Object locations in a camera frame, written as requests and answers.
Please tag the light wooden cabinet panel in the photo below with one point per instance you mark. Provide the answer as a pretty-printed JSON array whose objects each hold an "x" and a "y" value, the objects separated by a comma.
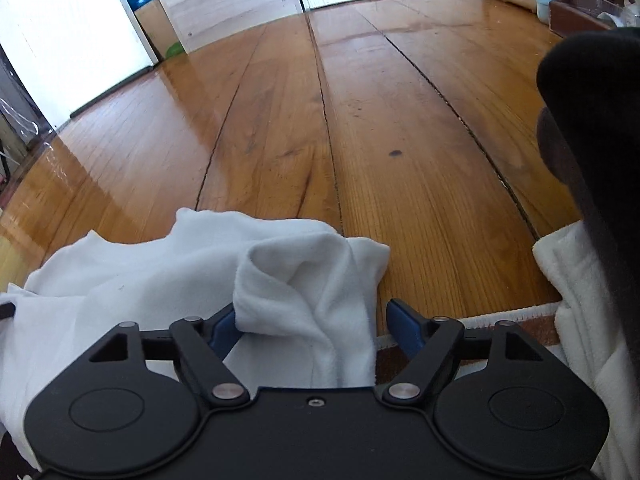
[{"x": 225, "y": 0}]

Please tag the white door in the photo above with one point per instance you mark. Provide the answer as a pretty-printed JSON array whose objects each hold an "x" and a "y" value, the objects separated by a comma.
[{"x": 65, "y": 35}]

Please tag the dark cloth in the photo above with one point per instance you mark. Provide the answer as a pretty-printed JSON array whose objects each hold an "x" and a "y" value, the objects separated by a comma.
[{"x": 600, "y": 135}]

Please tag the cardboard box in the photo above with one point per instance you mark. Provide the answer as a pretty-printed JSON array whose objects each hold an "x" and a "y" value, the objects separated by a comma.
[{"x": 155, "y": 30}]

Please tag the green object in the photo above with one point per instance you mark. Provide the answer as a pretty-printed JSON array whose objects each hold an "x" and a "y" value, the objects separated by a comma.
[{"x": 174, "y": 50}]

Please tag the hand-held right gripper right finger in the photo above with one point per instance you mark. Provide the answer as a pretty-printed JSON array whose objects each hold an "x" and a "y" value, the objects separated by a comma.
[{"x": 406, "y": 330}]

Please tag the white fleece cloth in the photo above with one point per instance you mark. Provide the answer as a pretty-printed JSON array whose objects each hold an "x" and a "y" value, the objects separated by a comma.
[{"x": 585, "y": 310}]

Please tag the clear plastic container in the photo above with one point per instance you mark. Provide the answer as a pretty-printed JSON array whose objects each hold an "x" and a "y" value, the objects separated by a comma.
[{"x": 595, "y": 2}]

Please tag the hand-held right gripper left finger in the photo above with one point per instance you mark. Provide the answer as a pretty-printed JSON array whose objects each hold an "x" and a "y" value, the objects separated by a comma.
[{"x": 222, "y": 332}]

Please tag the white long-sleeve sweatshirt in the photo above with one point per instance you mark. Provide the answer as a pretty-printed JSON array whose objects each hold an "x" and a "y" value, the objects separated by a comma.
[{"x": 150, "y": 280}]

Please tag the dark wooden shelf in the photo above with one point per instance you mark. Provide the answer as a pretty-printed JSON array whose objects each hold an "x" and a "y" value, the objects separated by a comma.
[{"x": 575, "y": 17}]

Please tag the striped red grey rug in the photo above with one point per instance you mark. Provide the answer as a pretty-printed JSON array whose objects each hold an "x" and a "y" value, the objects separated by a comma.
[{"x": 547, "y": 331}]

